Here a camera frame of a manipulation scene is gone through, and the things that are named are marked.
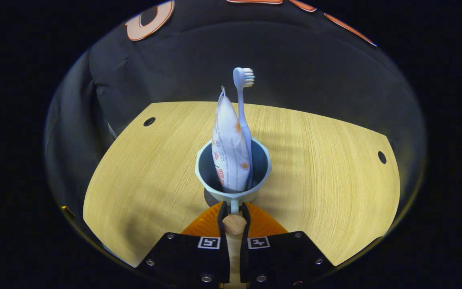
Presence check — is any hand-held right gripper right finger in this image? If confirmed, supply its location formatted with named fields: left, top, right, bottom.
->
left=239, top=202, right=336, bottom=287

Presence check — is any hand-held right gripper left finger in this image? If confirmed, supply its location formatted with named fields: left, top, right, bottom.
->
left=137, top=201, right=231, bottom=287

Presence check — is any dark brown round coaster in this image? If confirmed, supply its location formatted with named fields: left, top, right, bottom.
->
left=203, top=188, right=220, bottom=208

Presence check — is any light blue cup wooden handle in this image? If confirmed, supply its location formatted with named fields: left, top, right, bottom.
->
left=195, top=136, right=272, bottom=287

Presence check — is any white toothpaste tube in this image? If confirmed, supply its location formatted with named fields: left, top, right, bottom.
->
left=211, top=86, right=251, bottom=193

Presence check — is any light blue toothbrush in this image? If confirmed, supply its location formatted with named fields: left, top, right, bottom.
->
left=233, top=67, right=255, bottom=189

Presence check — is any wooden desktop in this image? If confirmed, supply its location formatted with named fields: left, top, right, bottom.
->
left=83, top=101, right=401, bottom=267

